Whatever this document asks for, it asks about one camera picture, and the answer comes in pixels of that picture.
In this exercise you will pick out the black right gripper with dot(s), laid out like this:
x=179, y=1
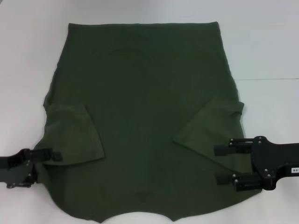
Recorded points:
x=275, y=161

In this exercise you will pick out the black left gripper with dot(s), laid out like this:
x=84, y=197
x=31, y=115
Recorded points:
x=14, y=168

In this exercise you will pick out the dark green shirt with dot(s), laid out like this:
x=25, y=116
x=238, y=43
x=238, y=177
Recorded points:
x=144, y=105

